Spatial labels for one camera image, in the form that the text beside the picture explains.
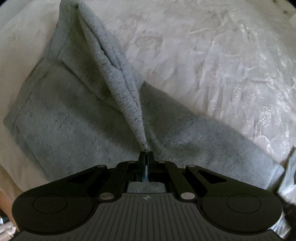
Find grey sweat pants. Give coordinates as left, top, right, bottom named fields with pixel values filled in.
left=3, top=0, right=296, bottom=204

